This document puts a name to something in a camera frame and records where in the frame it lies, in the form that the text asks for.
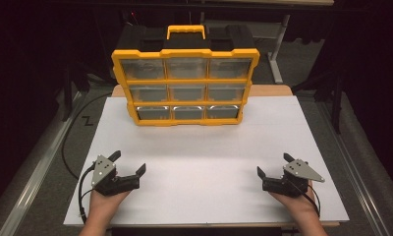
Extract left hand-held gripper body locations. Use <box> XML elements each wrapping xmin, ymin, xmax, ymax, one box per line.
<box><xmin>90</xmin><ymin>154</ymin><xmax>141</xmax><ymax>198</ymax></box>

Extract black stand leg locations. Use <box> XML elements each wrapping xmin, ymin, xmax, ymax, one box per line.
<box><xmin>61</xmin><ymin>61</ymin><xmax>91</xmax><ymax>123</ymax></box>
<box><xmin>290</xmin><ymin>70</ymin><xmax>347</xmax><ymax>135</ymax></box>

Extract white table board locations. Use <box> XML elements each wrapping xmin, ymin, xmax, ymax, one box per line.
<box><xmin>63</xmin><ymin>95</ymin><xmax>351</xmax><ymax>227</ymax></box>

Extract long black floor cable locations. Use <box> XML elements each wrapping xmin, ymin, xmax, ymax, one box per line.
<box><xmin>61</xmin><ymin>92</ymin><xmax>113</xmax><ymax>181</ymax></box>

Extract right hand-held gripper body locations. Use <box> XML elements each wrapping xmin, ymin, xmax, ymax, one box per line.
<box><xmin>261</xmin><ymin>158</ymin><xmax>326</xmax><ymax>199</ymax></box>

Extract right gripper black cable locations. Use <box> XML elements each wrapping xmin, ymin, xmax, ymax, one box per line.
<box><xmin>291</xmin><ymin>181</ymin><xmax>322</xmax><ymax>218</ymax></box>

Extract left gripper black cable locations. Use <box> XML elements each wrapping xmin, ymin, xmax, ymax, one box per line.
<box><xmin>78</xmin><ymin>164</ymin><xmax>97</xmax><ymax>225</ymax></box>

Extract person's left hand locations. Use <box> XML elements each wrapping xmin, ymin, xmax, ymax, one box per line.
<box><xmin>87</xmin><ymin>187</ymin><xmax>132</xmax><ymax>227</ymax></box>

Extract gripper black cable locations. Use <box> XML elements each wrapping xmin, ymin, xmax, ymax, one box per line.
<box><xmin>291</xmin><ymin>181</ymin><xmax>322</xmax><ymax>218</ymax></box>
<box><xmin>78</xmin><ymin>164</ymin><xmax>97</xmax><ymax>225</ymax></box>

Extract aluminium floor rail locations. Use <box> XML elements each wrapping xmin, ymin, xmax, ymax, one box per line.
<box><xmin>0</xmin><ymin>90</ymin><xmax>84</xmax><ymax>236</ymax></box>
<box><xmin>315</xmin><ymin>99</ymin><xmax>393</xmax><ymax>236</ymax></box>

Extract set of clear plastic drawers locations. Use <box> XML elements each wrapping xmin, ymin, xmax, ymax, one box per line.
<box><xmin>120</xmin><ymin>58</ymin><xmax>253</xmax><ymax>121</ymax></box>

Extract person's right hand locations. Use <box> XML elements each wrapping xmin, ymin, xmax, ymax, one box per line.
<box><xmin>268</xmin><ymin>180</ymin><xmax>320</xmax><ymax>224</ymax></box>

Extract grey metal stand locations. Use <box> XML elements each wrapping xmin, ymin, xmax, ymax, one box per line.
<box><xmin>267</xmin><ymin>14</ymin><xmax>291</xmax><ymax>85</ymax></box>

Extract yellow black organizer cabinet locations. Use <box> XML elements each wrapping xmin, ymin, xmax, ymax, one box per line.
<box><xmin>111</xmin><ymin>25</ymin><xmax>261</xmax><ymax>128</ymax></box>

